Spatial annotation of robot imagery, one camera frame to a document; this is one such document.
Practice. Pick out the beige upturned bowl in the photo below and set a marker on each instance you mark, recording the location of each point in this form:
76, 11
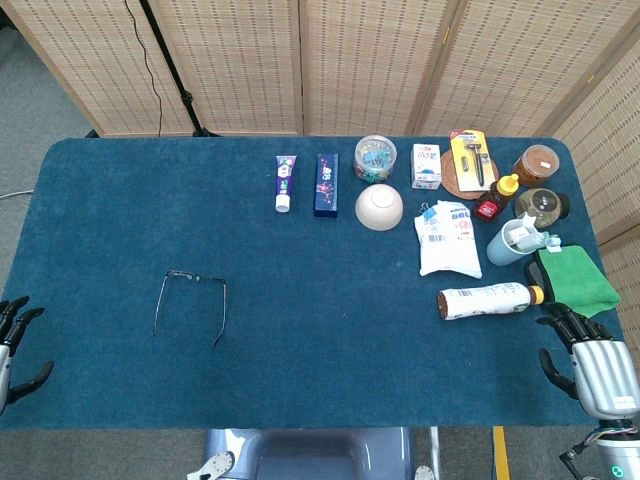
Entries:
378, 207

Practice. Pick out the purple white toothpaste tube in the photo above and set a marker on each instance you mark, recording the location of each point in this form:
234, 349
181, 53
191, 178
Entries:
285, 177

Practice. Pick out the yellow razor blister pack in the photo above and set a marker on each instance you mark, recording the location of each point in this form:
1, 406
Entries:
472, 160

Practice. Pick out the green microfibre cloth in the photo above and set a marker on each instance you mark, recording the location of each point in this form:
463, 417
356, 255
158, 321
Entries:
575, 277

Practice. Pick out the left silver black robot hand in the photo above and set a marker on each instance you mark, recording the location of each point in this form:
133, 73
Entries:
5, 357

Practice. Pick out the round cork coaster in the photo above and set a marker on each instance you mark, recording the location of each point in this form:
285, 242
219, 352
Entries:
450, 182

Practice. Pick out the dark glass spice jar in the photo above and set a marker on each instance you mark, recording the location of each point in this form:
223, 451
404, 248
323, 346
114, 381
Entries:
542, 204

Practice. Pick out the small white cardboard box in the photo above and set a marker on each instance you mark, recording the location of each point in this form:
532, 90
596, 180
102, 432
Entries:
425, 165

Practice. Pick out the white plastic bag of powder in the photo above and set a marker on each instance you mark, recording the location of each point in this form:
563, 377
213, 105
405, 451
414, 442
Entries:
447, 247

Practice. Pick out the blue binder clip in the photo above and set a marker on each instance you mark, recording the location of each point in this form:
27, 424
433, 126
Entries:
429, 215

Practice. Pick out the light blue cup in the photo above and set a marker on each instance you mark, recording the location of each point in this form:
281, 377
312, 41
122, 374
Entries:
500, 250

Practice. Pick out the bear-shaped honey bottle yellow cap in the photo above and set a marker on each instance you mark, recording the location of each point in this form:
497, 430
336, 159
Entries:
492, 202

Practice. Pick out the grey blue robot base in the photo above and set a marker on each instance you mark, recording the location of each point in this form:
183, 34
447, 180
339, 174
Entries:
310, 455

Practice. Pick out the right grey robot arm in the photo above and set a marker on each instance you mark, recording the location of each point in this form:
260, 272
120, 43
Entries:
617, 450

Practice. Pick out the grey metal table leg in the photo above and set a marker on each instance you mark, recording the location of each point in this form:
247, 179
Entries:
435, 452

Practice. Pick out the black object under cloth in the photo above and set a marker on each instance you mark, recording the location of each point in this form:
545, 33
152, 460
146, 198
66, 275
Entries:
535, 275

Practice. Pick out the black tripod stand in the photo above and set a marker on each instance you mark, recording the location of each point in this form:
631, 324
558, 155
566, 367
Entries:
172, 65

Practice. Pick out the clear jar of coloured clips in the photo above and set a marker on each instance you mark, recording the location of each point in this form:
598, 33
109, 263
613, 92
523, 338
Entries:
375, 160

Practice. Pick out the dark blue toothpaste box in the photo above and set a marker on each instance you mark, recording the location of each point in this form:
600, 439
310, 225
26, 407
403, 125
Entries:
326, 185

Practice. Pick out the blue carpet table cover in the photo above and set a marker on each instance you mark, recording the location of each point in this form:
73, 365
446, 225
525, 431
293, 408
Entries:
300, 325

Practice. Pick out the bamboo side screen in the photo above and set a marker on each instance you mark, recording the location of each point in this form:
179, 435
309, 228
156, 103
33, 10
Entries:
610, 150

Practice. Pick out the brown drink bottle white label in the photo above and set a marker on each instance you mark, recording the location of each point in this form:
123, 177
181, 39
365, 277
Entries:
480, 300

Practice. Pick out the amber jar with brown lid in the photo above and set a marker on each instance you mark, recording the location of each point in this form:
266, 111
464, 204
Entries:
536, 165

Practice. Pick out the yellow floor tape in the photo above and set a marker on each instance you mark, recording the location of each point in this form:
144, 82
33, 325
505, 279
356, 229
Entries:
501, 455

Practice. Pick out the thin-framed eyeglasses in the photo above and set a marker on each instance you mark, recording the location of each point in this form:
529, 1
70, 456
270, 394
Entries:
223, 300

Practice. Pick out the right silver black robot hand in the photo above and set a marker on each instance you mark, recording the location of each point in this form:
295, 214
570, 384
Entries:
607, 375

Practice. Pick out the bamboo folding screen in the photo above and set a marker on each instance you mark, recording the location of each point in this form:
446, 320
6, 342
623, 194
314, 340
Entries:
350, 65

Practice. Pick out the white packets in cup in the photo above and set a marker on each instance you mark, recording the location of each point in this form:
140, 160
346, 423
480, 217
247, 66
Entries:
520, 234

